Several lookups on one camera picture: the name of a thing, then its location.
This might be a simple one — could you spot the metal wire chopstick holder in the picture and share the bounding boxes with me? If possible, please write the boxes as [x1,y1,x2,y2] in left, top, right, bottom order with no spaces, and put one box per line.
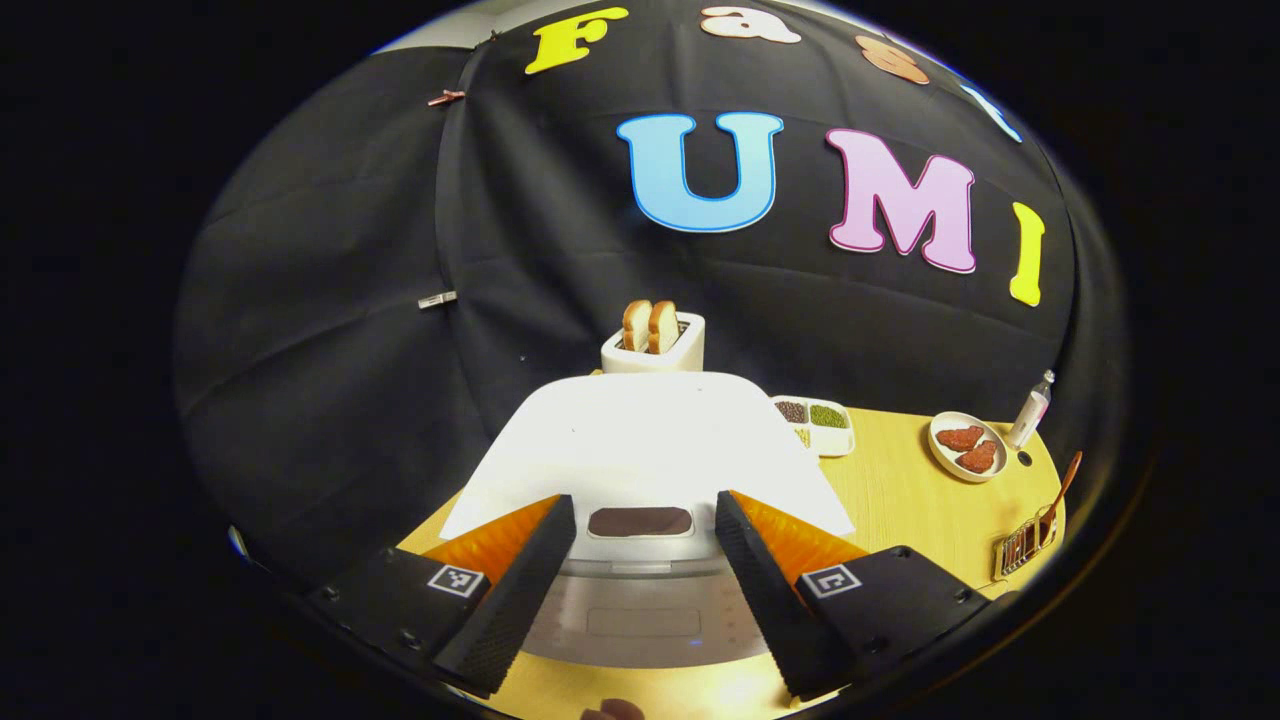
[992,505,1061,581]

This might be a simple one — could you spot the white toaster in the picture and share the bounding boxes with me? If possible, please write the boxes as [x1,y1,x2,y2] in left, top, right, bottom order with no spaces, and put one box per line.
[600,311,706,375]

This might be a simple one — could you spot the white divided grain dish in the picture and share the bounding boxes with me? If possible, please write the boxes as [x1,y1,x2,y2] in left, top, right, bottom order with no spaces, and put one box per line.
[770,395,857,459]

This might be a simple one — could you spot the small white bottle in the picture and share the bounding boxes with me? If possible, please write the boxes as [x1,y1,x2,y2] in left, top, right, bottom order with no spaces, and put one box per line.
[1005,369,1056,449]

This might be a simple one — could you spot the white rice cooker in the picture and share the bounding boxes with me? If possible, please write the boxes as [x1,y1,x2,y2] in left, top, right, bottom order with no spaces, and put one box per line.
[440,372,857,669]

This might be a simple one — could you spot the white round plate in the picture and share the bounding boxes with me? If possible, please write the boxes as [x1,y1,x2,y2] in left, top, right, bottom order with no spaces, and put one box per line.
[928,411,1009,484]

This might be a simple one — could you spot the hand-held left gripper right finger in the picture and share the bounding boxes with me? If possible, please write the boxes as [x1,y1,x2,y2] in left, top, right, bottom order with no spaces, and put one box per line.
[714,490,1011,701]

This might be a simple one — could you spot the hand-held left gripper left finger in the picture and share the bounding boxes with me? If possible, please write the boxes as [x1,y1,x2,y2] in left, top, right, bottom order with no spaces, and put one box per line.
[310,494,578,698]

